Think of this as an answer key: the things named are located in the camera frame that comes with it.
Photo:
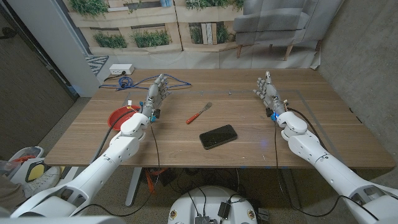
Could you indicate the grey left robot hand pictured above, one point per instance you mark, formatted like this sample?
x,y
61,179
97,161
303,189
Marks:
x,y
154,95

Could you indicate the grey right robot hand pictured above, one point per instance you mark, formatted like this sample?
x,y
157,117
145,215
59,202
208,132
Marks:
x,y
272,95

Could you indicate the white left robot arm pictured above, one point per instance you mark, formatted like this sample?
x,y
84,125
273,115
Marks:
x,y
102,168

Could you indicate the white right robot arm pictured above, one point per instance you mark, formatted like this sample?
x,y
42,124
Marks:
x,y
335,171

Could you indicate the red bowl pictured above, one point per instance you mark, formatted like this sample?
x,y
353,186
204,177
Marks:
x,y
119,112

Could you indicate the printed garden backdrop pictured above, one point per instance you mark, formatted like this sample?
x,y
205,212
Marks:
x,y
155,56

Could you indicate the white power strip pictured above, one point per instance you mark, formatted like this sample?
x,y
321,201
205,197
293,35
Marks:
x,y
121,69

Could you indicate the black smartphone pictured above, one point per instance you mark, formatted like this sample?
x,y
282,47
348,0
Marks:
x,y
218,137

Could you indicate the white table leg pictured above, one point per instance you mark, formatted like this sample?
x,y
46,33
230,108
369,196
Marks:
x,y
133,186

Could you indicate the grey table leg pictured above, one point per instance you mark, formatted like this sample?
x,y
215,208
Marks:
x,y
292,193

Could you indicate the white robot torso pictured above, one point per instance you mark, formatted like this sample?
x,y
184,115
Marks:
x,y
211,199

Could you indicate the black power adapter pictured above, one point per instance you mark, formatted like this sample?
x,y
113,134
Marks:
x,y
224,210

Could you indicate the white bin with orange item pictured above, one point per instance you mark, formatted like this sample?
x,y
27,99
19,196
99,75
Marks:
x,y
26,152

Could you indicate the white sneaker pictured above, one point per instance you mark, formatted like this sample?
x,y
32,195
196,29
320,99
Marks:
x,y
43,182

